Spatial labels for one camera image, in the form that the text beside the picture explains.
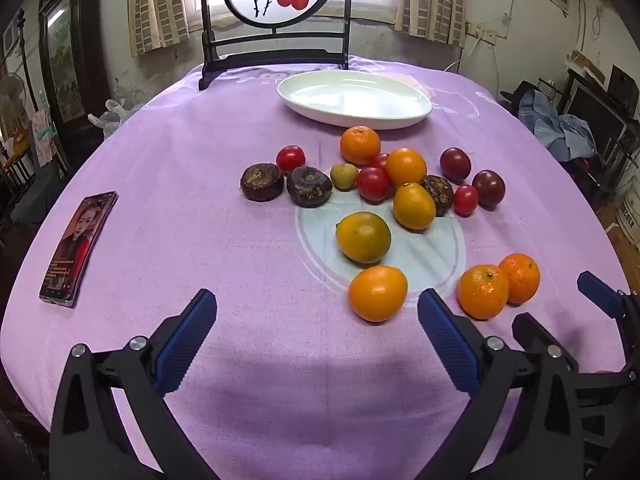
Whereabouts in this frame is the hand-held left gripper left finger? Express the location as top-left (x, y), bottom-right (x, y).
top-left (49, 288), bottom-right (221, 480)

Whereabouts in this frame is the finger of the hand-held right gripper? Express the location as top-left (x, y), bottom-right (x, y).
top-left (512, 312), bottom-right (552, 357)
top-left (577, 271), bottom-right (640, 356)

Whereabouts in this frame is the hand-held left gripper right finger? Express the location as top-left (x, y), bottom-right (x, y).
top-left (417, 288), bottom-right (593, 480)

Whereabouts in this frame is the tangerine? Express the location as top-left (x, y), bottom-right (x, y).
top-left (457, 264), bottom-right (511, 321)
top-left (498, 253), bottom-right (541, 305)
top-left (340, 126), bottom-right (382, 166)

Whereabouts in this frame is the smooth orange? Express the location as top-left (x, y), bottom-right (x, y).
top-left (392, 182), bottom-right (437, 232)
top-left (348, 265), bottom-right (409, 323)
top-left (385, 147), bottom-right (428, 188)

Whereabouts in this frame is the green-tinged orange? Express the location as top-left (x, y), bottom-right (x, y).
top-left (335, 211), bottom-right (392, 265)

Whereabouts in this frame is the dark purple tomato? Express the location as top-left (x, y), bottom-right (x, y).
top-left (439, 147), bottom-right (472, 183)
top-left (471, 170), bottom-right (506, 208)

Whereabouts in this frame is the brown water chestnut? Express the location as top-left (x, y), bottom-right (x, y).
top-left (286, 166), bottom-right (333, 208)
top-left (240, 163), bottom-right (285, 203)
top-left (422, 175), bottom-right (455, 218)

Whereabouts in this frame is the white oval plate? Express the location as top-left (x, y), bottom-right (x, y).
top-left (277, 70), bottom-right (432, 130)

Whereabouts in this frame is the white bucket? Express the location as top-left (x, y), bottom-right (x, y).
top-left (616, 195), bottom-right (640, 247)

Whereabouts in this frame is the purple tablecloth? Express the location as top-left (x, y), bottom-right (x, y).
top-left (0, 55), bottom-right (633, 480)

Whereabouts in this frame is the smartphone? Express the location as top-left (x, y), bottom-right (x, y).
top-left (39, 191), bottom-right (119, 309)

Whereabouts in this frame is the blue clothing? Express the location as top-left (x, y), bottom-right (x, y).
top-left (517, 87), bottom-right (599, 162)

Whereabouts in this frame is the black monitor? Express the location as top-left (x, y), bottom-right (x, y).
top-left (565, 66), bottom-right (640, 148)

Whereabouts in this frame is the small yellow-green fruit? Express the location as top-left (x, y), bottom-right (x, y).
top-left (330, 162), bottom-right (359, 191)

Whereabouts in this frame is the white plastic bag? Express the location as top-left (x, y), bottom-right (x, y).
top-left (88, 99), bottom-right (135, 139)

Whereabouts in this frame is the dark wooden cabinet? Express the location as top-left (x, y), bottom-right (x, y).
top-left (39, 0), bottom-right (115, 161)

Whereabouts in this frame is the electric fan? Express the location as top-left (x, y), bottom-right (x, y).
top-left (0, 74), bottom-right (27, 137)

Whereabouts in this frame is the black round painted table screen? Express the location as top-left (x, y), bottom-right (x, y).
top-left (197, 0), bottom-right (351, 92)

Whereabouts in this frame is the checked curtain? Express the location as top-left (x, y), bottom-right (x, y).
top-left (395, 0), bottom-right (469, 50)
top-left (127, 0), bottom-right (192, 58)

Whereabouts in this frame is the white cable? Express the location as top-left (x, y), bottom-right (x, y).
top-left (442, 35), bottom-right (482, 73)

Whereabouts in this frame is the wall socket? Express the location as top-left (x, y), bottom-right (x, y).
top-left (465, 22), bottom-right (499, 44)

